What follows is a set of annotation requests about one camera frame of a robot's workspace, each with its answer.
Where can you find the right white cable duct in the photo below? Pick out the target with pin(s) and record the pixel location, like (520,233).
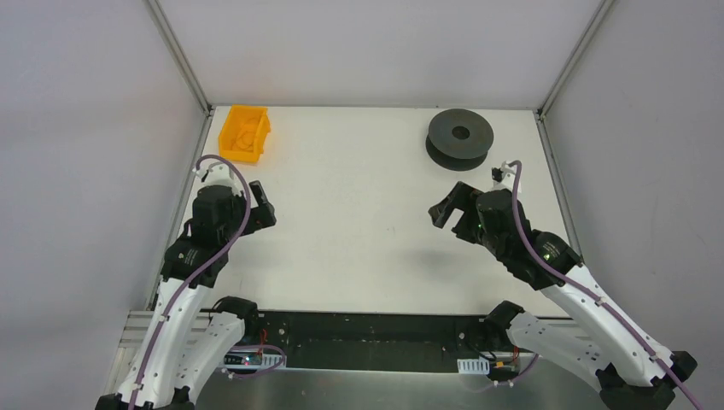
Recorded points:
(477,366)

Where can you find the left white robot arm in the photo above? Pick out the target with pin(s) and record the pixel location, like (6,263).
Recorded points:
(166,372)

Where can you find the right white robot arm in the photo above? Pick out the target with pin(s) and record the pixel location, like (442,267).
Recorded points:
(626,367)

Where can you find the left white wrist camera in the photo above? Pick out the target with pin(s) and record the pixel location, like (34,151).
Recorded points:
(217,174)

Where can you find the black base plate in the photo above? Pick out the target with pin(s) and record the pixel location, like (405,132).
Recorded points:
(378,342)

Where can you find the orange plastic bin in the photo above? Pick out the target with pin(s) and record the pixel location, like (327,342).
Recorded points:
(242,137)

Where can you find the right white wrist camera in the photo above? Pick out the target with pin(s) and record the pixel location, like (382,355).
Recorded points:
(505,178)

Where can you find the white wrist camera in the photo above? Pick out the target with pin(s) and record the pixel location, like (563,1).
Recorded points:
(505,178)
(217,174)

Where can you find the black cable spool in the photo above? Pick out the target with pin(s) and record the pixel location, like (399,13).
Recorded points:
(459,139)

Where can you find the left white cable duct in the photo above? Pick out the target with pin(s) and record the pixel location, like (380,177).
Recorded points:
(249,361)

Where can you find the white cable duct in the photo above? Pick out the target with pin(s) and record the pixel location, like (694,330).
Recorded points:
(249,361)
(477,366)

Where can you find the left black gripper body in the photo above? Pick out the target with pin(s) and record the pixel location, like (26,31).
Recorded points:
(259,208)

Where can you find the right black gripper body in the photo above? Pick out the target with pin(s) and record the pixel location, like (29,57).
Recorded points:
(464,210)

